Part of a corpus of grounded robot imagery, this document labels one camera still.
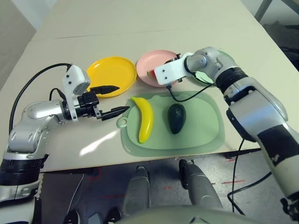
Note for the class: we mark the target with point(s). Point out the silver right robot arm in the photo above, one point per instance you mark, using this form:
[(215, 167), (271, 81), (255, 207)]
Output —
[(257, 112)]

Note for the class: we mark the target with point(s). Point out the mint green plastic plate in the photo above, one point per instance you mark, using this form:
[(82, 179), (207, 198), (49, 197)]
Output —
[(203, 77)]

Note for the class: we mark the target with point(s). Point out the grey left robot leg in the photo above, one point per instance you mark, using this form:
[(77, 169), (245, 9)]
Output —
[(136, 191)]

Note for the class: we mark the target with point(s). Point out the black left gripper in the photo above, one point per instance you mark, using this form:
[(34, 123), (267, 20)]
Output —
[(88, 103)]

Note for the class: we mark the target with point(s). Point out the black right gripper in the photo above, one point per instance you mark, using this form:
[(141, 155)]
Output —
[(175, 58)]

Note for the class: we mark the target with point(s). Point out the yellow plastic plate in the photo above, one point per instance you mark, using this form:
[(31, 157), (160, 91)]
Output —
[(112, 72)]

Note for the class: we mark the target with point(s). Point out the pink plastic plate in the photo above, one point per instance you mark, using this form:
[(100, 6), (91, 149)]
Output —
[(149, 60)]

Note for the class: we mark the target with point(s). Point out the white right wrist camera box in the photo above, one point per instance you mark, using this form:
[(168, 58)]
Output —
[(170, 70)]

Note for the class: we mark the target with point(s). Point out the red toy watermelon slice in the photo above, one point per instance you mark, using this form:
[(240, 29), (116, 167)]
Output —
[(150, 74)]

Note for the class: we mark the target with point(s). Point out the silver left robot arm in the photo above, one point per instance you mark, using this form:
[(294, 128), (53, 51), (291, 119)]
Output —
[(30, 130)]

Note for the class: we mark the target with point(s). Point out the yellow toy banana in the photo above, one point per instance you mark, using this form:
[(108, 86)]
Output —
[(147, 119)]

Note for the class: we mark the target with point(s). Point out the grey flat floor object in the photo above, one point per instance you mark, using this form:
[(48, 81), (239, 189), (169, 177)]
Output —
[(95, 219)]

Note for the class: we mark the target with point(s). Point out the black shoe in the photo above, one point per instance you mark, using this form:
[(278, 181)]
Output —
[(73, 218), (113, 216)]

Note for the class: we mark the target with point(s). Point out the grey robot torso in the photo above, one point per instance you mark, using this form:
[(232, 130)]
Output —
[(187, 217)]

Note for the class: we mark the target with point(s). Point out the grey robot leg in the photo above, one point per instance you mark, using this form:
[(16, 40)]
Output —
[(201, 186), (136, 191)]

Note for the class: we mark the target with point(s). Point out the grey right robot leg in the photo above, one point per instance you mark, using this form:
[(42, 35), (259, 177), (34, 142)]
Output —
[(201, 186)]

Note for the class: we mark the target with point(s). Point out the beige table with dark frame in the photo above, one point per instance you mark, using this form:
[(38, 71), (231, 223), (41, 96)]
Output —
[(260, 9)]

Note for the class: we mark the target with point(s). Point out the black table base bar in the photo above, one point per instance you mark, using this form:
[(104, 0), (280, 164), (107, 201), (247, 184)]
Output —
[(233, 155), (93, 172)]

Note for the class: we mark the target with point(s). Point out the green cutting board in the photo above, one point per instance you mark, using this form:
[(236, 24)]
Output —
[(198, 135)]

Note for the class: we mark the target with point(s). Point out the dark green toy avocado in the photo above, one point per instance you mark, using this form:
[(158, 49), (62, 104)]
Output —
[(176, 119)]

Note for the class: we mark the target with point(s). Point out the red floor tape strip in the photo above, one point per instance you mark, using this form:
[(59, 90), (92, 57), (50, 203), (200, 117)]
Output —
[(233, 182)]

